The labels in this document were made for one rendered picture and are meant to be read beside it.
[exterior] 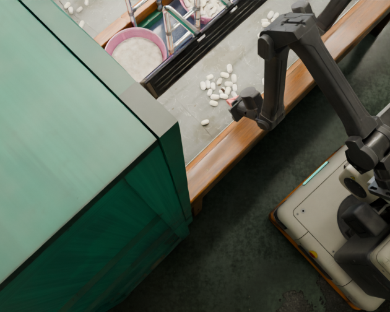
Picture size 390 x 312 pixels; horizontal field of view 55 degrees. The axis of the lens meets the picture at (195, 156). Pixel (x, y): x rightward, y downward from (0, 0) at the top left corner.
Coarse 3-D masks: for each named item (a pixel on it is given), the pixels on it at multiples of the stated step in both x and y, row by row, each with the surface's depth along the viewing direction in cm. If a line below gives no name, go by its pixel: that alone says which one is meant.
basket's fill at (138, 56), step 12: (120, 48) 162; (132, 48) 163; (144, 48) 162; (156, 48) 163; (120, 60) 161; (132, 60) 160; (144, 60) 160; (156, 60) 160; (132, 72) 159; (144, 72) 159
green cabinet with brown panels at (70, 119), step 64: (0, 0) 45; (0, 64) 43; (64, 64) 43; (0, 128) 41; (64, 128) 41; (128, 128) 41; (0, 192) 39; (64, 192) 39; (128, 192) 54; (0, 256) 38; (64, 256) 53; (128, 256) 103
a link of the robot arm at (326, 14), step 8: (336, 0) 125; (344, 0) 123; (328, 8) 130; (336, 8) 128; (344, 8) 127; (320, 16) 135; (328, 16) 133; (336, 16) 131; (320, 24) 137; (328, 24) 135; (320, 32) 139
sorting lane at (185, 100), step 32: (288, 0) 167; (320, 0) 167; (352, 0) 167; (256, 32) 163; (224, 64) 159; (256, 64) 159; (288, 64) 159; (160, 96) 155; (192, 96) 155; (192, 128) 152; (224, 128) 152; (192, 160) 148
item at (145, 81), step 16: (240, 0) 124; (256, 0) 128; (224, 16) 123; (240, 16) 127; (208, 32) 122; (224, 32) 126; (192, 48) 121; (208, 48) 125; (160, 64) 124; (176, 64) 120; (192, 64) 124; (144, 80) 117; (160, 80) 119; (176, 80) 123
